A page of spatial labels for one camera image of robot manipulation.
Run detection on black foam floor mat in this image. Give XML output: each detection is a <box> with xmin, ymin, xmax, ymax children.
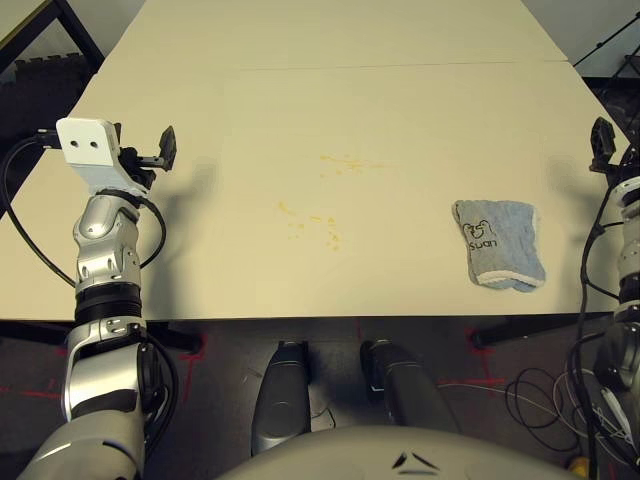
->
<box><xmin>579</xmin><ymin>74</ymin><xmax>640</xmax><ymax>147</ymax></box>
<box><xmin>0</xmin><ymin>52</ymin><xmax>99</xmax><ymax>144</ymax></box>

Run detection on black tripod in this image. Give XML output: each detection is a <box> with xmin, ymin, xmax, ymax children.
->
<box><xmin>572</xmin><ymin>35</ymin><xmax>640</xmax><ymax>70</ymax></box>

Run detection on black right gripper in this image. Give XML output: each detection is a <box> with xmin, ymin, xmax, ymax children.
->
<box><xmin>590</xmin><ymin>117</ymin><xmax>626</xmax><ymax>177</ymax></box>

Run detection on black metal frame table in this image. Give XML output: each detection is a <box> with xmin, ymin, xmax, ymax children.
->
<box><xmin>0</xmin><ymin>0</ymin><xmax>107</xmax><ymax>94</ymax></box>

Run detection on blue terry rag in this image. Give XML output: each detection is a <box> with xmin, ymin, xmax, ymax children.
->
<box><xmin>452</xmin><ymin>198</ymin><xmax>547</xmax><ymax>294</ymax></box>

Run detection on gray robot left leg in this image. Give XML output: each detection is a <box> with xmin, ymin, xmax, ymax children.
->
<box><xmin>249</xmin><ymin>341</ymin><xmax>314</xmax><ymax>456</ymax></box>

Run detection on gray robot torso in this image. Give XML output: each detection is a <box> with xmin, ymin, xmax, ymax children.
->
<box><xmin>214</xmin><ymin>424</ymin><xmax>576</xmax><ymax>480</ymax></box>

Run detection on gray robot right leg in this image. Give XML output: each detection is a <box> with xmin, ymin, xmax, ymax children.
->
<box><xmin>359</xmin><ymin>338</ymin><xmax>464</xmax><ymax>437</ymax></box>

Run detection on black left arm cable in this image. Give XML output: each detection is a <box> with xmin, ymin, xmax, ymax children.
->
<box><xmin>0</xmin><ymin>129</ymin><xmax>168</xmax><ymax>290</ymax></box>

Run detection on white floor cable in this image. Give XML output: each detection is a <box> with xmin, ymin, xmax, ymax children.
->
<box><xmin>438</xmin><ymin>372</ymin><xmax>640</xmax><ymax>449</ymax></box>

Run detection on gray robot leg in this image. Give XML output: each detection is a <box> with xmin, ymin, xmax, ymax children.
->
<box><xmin>249</xmin><ymin>341</ymin><xmax>314</xmax><ymax>456</ymax></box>
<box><xmin>359</xmin><ymin>338</ymin><xmax>464</xmax><ymax>437</ymax></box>

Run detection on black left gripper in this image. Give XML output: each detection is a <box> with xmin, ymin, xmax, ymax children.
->
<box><xmin>118</xmin><ymin>125</ymin><xmax>180</xmax><ymax>192</ymax></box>

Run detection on black floor cable coil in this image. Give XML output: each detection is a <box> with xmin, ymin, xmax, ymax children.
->
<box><xmin>503</xmin><ymin>367</ymin><xmax>597</xmax><ymax>457</ymax></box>

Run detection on yellow liquid spill drops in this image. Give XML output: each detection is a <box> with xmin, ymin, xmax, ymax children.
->
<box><xmin>277</xmin><ymin>153</ymin><xmax>386</xmax><ymax>251</ymax></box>

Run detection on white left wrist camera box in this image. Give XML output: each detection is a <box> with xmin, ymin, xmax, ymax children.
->
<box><xmin>55</xmin><ymin>117</ymin><xmax>151</xmax><ymax>197</ymax></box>

